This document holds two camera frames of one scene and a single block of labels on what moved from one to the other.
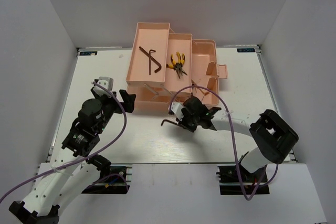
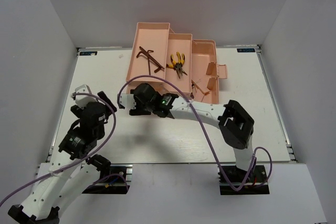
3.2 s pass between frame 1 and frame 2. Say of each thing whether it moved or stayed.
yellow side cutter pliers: moved
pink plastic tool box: stayed
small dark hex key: stayed
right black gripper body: moved
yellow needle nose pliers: stayed
